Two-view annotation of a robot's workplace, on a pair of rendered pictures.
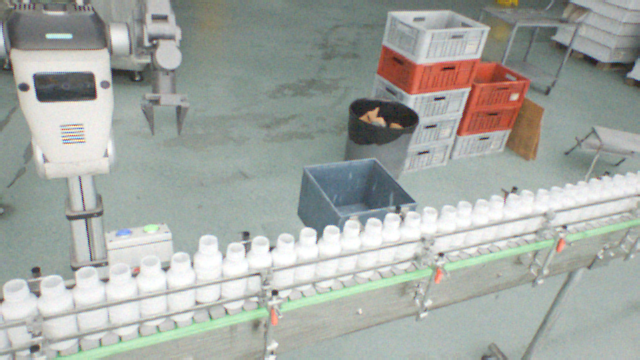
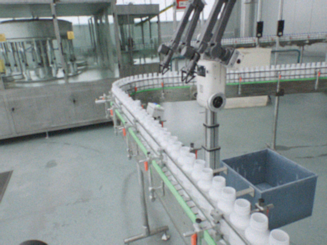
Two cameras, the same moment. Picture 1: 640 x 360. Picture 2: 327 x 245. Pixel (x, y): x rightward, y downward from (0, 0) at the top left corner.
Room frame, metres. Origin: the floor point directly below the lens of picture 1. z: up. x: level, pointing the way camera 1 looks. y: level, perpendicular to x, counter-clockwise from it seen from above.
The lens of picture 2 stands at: (1.25, -1.27, 1.58)
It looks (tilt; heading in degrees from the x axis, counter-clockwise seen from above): 18 degrees down; 101
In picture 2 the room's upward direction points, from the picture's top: 3 degrees counter-clockwise
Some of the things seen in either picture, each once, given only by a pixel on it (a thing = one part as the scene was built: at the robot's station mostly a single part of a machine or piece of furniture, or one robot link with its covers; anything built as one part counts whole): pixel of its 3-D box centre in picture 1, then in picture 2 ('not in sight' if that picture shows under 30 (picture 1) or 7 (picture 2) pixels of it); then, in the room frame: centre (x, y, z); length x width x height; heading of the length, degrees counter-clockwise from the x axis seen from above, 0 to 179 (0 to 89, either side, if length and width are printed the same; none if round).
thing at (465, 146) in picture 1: (466, 133); not in sight; (3.96, -1.14, 0.11); 0.61 x 0.41 x 0.22; 123
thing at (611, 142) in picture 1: (610, 155); not in sight; (3.81, -2.29, 0.21); 0.61 x 0.47 x 0.41; 173
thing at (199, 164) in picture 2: (488, 221); (200, 183); (1.22, -0.50, 1.08); 0.06 x 0.06 x 0.17
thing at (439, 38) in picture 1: (435, 35); not in sight; (3.52, -0.58, 1.00); 0.61 x 0.41 x 0.22; 128
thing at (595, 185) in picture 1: (585, 202); not in sight; (1.43, -0.86, 1.08); 0.06 x 0.06 x 0.17
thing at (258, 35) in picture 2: not in sight; (259, 29); (2.52, 6.13, 1.55); 0.17 x 0.15 x 0.42; 12
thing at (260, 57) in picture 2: not in sight; (238, 78); (1.86, 4.45, 0.59); 1.10 x 0.62 x 1.18; 12
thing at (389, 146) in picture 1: (374, 155); not in sight; (2.90, -0.30, 0.32); 0.45 x 0.45 x 0.64
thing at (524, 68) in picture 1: (522, 47); not in sight; (5.62, -1.90, 0.49); 1.05 x 0.55 x 0.99; 120
